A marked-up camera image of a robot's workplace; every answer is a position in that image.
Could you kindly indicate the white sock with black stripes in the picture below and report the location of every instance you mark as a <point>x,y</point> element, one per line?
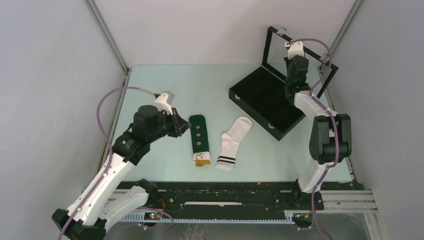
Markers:
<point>230,142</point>

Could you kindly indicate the left aluminium frame post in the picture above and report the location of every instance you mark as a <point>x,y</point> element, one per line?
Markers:
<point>107,34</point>

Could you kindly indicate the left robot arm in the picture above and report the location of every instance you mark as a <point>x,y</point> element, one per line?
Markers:
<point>91,216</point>

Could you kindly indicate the black display case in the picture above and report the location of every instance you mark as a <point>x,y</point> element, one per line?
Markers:
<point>261,94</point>

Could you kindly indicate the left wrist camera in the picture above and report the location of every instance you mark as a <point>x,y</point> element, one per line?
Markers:
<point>163,102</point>

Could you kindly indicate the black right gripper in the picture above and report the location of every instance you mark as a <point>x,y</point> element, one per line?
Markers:
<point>287,61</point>

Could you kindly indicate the aluminium frame post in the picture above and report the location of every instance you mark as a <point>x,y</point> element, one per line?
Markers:
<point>107,34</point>
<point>354,10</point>

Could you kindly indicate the green snowman sock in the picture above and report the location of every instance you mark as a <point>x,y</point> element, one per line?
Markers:
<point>199,140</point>

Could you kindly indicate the right aluminium frame post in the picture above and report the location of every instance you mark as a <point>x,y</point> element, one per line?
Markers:
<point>354,10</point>

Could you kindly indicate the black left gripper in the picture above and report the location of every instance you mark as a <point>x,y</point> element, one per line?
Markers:
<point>182,125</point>

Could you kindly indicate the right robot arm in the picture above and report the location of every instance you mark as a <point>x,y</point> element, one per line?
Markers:
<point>331,135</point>

